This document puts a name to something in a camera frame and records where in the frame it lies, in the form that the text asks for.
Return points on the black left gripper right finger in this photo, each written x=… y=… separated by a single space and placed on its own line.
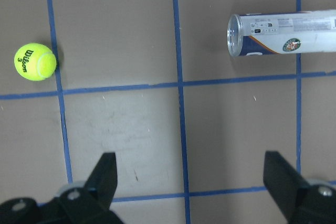
x=300 y=200

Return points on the white tennis ball can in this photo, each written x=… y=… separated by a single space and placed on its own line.
x=286 y=33

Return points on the yellow tennis ball centre left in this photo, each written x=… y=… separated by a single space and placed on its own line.
x=35 y=62

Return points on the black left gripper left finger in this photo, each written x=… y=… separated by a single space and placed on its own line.
x=87 y=202

